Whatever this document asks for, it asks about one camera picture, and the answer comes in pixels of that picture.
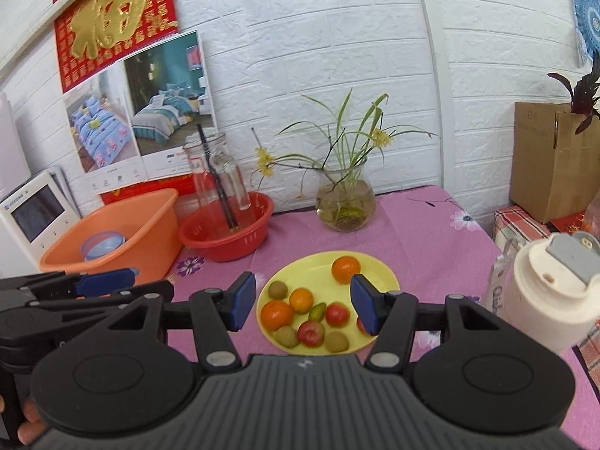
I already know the white screen device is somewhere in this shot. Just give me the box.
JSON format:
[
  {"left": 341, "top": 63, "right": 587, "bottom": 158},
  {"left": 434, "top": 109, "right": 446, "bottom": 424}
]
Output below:
[{"left": 0, "top": 171, "right": 81, "bottom": 278}]

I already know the green orchid plant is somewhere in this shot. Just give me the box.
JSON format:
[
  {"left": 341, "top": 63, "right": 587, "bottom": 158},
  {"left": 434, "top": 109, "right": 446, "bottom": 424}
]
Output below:
[{"left": 250, "top": 88, "right": 439, "bottom": 198}]

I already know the large orange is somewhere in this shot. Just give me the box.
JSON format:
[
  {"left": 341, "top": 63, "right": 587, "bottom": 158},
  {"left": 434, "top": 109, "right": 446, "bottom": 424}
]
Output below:
[
  {"left": 331, "top": 256, "right": 362, "bottom": 285},
  {"left": 261, "top": 300, "right": 294, "bottom": 331}
]

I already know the pink floral tablecloth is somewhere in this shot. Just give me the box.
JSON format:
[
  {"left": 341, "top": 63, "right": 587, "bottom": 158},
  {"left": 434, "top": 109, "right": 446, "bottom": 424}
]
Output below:
[{"left": 154, "top": 185, "right": 600, "bottom": 450}]

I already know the red plastic basket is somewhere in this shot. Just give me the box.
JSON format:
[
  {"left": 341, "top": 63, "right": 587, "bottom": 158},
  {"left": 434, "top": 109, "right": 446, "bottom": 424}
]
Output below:
[{"left": 178, "top": 192, "right": 275, "bottom": 263}]

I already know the white blender jug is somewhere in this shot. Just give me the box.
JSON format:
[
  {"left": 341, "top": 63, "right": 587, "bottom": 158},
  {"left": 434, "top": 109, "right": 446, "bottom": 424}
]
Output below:
[{"left": 487, "top": 232, "right": 600, "bottom": 353}]

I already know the yellow plate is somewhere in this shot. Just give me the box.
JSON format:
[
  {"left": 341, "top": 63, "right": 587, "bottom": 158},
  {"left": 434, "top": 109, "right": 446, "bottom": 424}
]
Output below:
[{"left": 256, "top": 252, "right": 401, "bottom": 352}]

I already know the glass vase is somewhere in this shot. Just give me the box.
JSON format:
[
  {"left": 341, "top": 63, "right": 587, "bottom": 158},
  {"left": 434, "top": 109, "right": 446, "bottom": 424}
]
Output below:
[{"left": 315, "top": 156, "right": 377, "bottom": 233}]

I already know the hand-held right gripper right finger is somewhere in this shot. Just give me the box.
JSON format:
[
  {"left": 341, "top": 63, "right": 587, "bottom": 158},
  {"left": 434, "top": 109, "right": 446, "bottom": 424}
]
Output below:
[{"left": 350, "top": 273, "right": 501, "bottom": 376}]

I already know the cardboard box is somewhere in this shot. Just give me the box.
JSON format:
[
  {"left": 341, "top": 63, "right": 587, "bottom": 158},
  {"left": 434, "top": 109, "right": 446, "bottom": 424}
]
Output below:
[{"left": 509, "top": 102, "right": 600, "bottom": 225}]

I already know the checked cloth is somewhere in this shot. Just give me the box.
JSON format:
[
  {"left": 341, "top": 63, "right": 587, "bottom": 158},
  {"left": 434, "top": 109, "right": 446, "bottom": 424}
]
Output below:
[{"left": 493, "top": 205, "right": 551, "bottom": 250}]

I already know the black stirring stick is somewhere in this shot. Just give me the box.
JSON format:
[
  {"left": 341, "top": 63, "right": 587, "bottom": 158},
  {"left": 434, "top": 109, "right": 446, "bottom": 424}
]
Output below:
[{"left": 197, "top": 124, "right": 237, "bottom": 233}]

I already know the orange plastic basin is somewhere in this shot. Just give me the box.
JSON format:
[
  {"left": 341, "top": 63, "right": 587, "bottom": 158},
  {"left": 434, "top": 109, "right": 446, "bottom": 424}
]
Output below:
[{"left": 39, "top": 188, "right": 180, "bottom": 287}]

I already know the white flat panel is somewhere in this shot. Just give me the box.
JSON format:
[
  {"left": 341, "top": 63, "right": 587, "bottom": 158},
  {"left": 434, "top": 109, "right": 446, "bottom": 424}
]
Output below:
[{"left": 0, "top": 91, "right": 32, "bottom": 193}]

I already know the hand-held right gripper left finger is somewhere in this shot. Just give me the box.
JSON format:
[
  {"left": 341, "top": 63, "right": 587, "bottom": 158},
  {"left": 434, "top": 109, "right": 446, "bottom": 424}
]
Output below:
[{"left": 105, "top": 271, "right": 258, "bottom": 375}]

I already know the light blue bowl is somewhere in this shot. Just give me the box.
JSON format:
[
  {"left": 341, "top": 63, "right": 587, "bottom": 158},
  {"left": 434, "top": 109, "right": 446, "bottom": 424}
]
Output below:
[{"left": 81, "top": 231, "right": 126, "bottom": 262}]

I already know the purple leaf plant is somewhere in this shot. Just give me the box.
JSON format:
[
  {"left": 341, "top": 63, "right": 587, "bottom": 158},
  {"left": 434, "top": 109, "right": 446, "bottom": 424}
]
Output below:
[{"left": 547, "top": 58, "right": 600, "bottom": 134}]

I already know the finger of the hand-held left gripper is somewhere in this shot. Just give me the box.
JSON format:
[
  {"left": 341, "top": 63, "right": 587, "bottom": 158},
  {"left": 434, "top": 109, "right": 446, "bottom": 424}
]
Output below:
[
  {"left": 0, "top": 268, "right": 138, "bottom": 300},
  {"left": 33, "top": 280, "right": 175, "bottom": 312}
]

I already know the wall calendar poster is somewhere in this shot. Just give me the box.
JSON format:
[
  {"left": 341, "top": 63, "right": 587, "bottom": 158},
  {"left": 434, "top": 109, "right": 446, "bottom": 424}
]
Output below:
[{"left": 51, "top": 0, "right": 220, "bottom": 198}]

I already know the large blue decorative plate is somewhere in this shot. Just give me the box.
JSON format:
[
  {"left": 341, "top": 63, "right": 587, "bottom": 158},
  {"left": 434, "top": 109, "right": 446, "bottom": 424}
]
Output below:
[{"left": 572, "top": 0, "right": 600, "bottom": 67}]

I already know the small orange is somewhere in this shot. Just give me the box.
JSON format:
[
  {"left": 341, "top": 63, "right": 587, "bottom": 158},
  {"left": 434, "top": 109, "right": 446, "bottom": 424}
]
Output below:
[{"left": 289, "top": 288, "right": 314, "bottom": 315}]

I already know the person's left hand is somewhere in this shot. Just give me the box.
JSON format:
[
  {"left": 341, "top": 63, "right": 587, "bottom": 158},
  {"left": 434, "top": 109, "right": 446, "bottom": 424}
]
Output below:
[{"left": 0, "top": 394, "right": 48, "bottom": 445}]

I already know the glass pitcher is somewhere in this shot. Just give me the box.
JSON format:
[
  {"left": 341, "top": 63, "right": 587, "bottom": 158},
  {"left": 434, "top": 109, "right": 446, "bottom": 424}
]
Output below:
[{"left": 182, "top": 132, "right": 251, "bottom": 236}]

